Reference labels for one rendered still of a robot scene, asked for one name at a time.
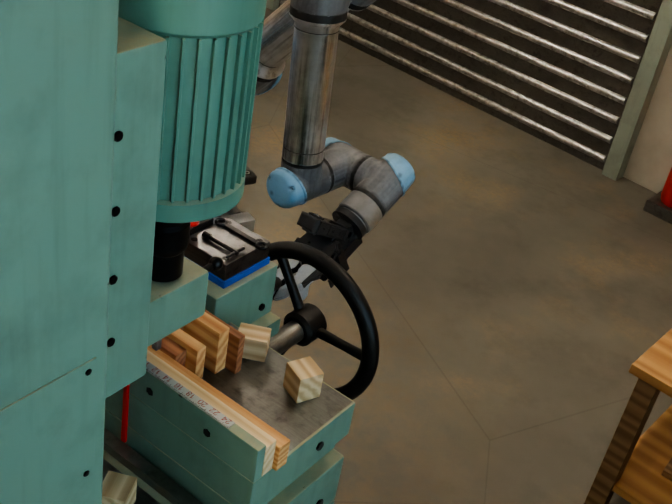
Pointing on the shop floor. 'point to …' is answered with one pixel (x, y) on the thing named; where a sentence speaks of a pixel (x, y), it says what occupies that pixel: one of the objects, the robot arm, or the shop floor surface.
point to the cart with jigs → (627, 454)
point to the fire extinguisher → (661, 202)
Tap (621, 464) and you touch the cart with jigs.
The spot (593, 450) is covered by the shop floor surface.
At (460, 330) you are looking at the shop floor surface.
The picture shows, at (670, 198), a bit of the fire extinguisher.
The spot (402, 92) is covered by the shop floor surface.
